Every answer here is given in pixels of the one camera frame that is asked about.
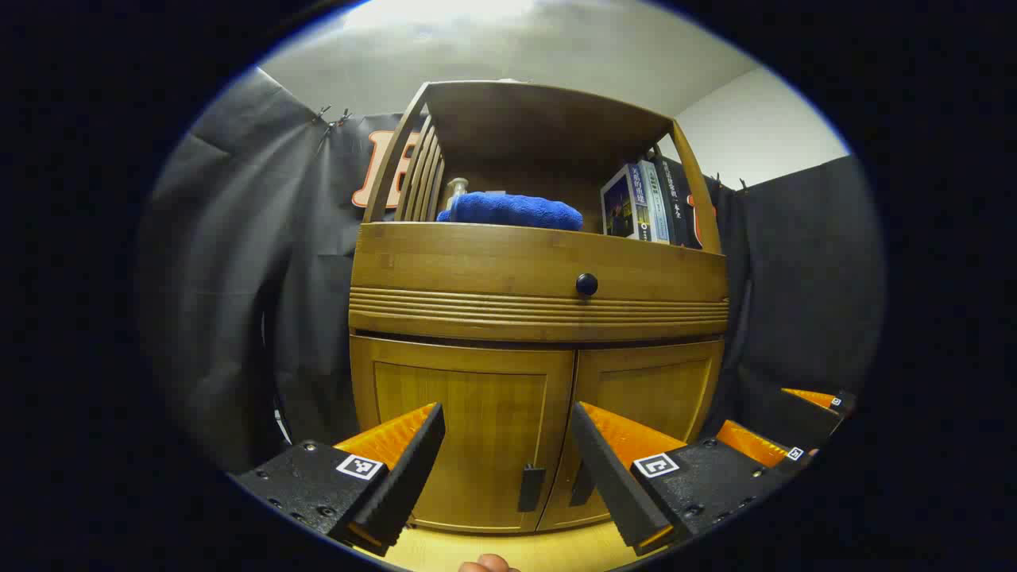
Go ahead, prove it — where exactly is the grey book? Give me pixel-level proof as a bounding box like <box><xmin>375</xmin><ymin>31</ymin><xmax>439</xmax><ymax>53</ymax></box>
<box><xmin>636</xmin><ymin>159</ymin><xmax>672</xmax><ymax>243</ymax></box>

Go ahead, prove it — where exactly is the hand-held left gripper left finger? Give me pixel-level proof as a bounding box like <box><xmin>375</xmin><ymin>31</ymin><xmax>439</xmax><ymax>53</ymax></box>
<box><xmin>230</xmin><ymin>401</ymin><xmax>446</xmax><ymax>557</ymax></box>

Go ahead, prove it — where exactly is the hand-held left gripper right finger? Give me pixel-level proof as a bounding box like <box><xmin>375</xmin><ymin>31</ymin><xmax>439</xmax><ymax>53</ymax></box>
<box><xmin>570</xmin><ymin>401</ymin><xmax>786</xmax><ymax>557</ymax></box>

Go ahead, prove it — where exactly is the black backdrop cloth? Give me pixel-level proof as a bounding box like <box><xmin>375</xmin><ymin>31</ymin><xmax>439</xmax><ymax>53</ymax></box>
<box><xmin>139</xmin><ymin>68</ymin><xmax>887</xmax><ymax>477</ymax></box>

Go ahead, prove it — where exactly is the wooden drawer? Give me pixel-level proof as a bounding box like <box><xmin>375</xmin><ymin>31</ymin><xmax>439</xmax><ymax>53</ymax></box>
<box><xmin>350</xmin><ymin>221</ymin><xmax>729</xmax><ymax>307</ymax></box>

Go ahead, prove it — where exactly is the wooden cabinet door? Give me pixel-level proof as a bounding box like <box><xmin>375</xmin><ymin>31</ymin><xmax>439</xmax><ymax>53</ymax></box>
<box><xmin>536</xmin><ymin>340</ymin><xmax>725</xmax><ymax>531</ymax></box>
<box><xmin>350</xmin><ymin>334</ymin><xmax>574</xmax><ymax>535</ymax></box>

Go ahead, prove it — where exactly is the black book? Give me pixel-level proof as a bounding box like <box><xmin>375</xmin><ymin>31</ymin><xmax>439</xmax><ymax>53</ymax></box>
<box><xmin>655</xmin><ymin>155</ymin><xmax>704</xmax><ymax>249</ymax></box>

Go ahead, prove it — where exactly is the wooden double-door shoe cabinet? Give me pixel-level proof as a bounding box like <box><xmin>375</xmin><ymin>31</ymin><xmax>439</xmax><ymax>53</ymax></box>
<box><xmin>348</xmin><ymin>79</ymin><xmax>730</xmax><ymax>535</ymax></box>

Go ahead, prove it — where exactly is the white cable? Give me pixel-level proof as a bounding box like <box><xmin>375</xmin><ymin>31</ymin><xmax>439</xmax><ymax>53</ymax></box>
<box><xmin>258</xmin><ymin>318</ymin><xmax>295</xmax><ymax>446</ymax></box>

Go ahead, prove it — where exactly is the white book with dark cover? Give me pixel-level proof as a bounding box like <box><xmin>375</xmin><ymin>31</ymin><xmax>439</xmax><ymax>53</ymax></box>
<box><xmin>600</xmin><ymin>163</ymin><xmax>648</xmax><ymax>239</ymax></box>

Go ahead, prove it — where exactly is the blue folded towel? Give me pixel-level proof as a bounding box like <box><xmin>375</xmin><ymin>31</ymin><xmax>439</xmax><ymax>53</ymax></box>
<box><xmin>435</xmin><ymin>191</ymin><xmax>585</xmax><ymax>233</ymax></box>

